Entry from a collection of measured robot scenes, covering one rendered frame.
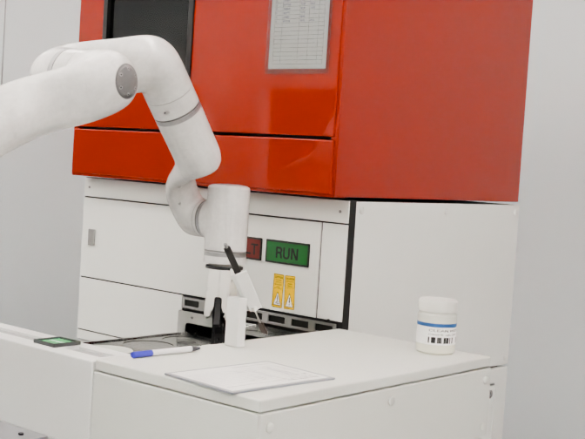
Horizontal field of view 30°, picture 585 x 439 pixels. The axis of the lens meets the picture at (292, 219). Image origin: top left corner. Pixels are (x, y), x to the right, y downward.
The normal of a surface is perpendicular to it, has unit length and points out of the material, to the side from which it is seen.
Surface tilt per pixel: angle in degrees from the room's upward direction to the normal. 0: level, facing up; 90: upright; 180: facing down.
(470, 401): 90
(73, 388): 90
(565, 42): 90
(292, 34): 90
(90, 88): 104
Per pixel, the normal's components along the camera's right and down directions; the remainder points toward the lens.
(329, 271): -0.65, 0.00
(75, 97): 0.22, 0.34
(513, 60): 0.76, 0.08
